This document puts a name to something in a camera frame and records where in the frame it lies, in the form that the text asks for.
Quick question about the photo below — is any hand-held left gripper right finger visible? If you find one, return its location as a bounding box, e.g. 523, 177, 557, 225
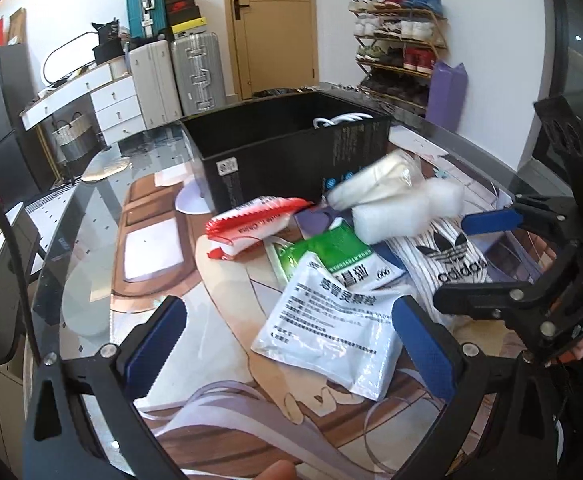
391, 295, 572, 480

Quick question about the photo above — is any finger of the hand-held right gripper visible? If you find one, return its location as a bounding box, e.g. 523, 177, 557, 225
434, 245, 579, 346
464, 195, 579, 248

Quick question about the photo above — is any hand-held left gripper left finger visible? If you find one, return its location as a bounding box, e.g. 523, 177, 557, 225
24, 296, 188, 480

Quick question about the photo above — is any white foam piece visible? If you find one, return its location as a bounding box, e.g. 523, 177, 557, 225
354, 180, 465, 246

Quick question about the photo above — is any clear bag with white roll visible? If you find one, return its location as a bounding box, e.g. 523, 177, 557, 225
321, 150, 422, 211

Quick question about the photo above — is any green white packet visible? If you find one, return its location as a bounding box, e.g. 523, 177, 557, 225
291, 217, 407, 291

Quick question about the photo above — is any black cardboard box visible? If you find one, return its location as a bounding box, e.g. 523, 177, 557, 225
178, 91, 392, 213

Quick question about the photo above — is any person's right hand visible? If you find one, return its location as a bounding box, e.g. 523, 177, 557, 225
554, 312, 583, 363

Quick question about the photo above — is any person's left hand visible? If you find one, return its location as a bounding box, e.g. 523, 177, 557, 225
248, 460, 299, 480

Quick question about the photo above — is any white striped cloth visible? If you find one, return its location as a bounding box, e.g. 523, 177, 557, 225
381, 217, 489, 321

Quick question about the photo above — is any white medicine packet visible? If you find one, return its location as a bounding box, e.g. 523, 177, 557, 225
251, 252, 405, 401

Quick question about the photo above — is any purple bag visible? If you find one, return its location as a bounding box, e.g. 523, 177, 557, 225
425, 61, 468, 133

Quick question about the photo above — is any clear green plastic packet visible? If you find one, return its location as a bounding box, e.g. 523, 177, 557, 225
264, 237, 312, 286

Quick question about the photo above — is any red white packet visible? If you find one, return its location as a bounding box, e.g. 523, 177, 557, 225
205, 197, 315, 261

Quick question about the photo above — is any purple cloth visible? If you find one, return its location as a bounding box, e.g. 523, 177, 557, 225
294, 207, 352, 241

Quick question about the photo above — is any shoe rack with shoes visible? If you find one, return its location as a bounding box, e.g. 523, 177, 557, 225
349, 0, 447, 111

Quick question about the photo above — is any wooden shoe rack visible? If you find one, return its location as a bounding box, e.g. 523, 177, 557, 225
347, 2, 448, 116

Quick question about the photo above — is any woven basket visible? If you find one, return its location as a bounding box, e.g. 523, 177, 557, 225
51, 112, 103, 163

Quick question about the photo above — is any white dresser desk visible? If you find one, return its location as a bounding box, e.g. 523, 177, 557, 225
20, 57, 147, 146

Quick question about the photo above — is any white suitcase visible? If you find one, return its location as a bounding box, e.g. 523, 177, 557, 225
126, 39, 184, 128

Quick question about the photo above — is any black refrigerator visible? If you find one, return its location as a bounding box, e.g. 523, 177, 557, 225
0, 42, 54, 191

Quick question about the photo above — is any silver suitcase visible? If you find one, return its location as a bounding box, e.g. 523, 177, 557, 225
170, 31, 227, 116

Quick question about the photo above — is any wooden door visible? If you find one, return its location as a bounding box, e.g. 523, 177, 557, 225
221, 0, 319, 101

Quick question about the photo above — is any oval mirror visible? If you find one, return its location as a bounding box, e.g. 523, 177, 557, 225
42, 31, 103, 86

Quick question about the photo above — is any black bag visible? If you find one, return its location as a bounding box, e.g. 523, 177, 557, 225
91, 17, 124, 66

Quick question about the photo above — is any black shoe box red logo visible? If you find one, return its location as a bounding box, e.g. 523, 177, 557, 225
166, 1, 201, 21

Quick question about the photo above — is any teal suitcase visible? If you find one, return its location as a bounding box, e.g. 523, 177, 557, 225
125, 0, 168, 41

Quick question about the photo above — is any open cardboard box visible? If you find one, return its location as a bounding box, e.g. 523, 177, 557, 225
8, 7, 27, 43

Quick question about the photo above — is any black cable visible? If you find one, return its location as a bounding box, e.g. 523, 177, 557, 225
0, 177, 44, 361

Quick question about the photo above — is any white coiled rope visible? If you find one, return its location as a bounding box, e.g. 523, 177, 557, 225
313, 114, 372, 128

